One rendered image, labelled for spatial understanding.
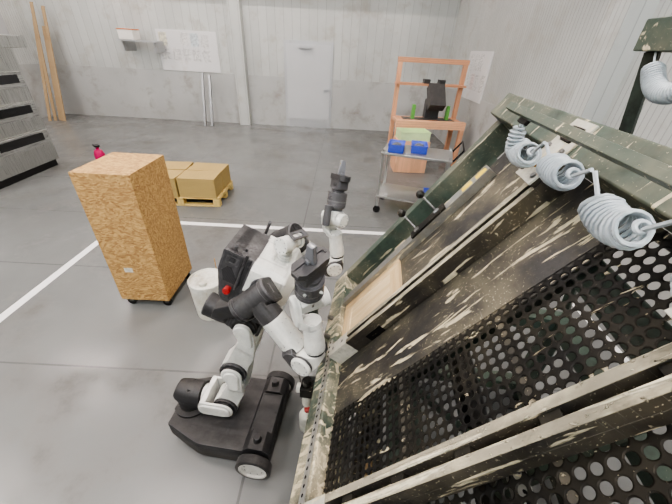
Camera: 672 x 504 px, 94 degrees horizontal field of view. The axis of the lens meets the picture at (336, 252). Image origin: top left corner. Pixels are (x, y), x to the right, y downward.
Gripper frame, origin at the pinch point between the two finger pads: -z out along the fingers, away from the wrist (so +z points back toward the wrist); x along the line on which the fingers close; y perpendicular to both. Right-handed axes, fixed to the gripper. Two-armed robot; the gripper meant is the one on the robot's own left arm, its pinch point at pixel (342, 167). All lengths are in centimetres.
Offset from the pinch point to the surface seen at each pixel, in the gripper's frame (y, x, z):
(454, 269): -15, 60, 24
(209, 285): 37, -124, 116
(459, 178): -54, 18, -4
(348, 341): 3, 35, 67
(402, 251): -28.2, 19.8, 32.7
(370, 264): -35, -12, 52
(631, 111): -96, 57, -41
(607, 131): -21, 85, -21
